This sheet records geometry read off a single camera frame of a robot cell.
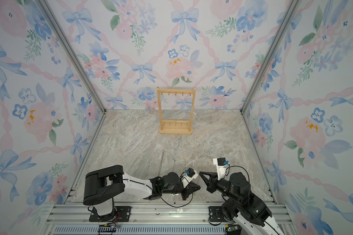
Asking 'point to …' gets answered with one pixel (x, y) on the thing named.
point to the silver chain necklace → (163, 153)
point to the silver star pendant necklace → (145, 170)
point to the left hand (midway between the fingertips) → (201, 188)
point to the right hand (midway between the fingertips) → (201, 173)
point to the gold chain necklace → (174, 159)
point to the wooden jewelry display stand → (176, 127)
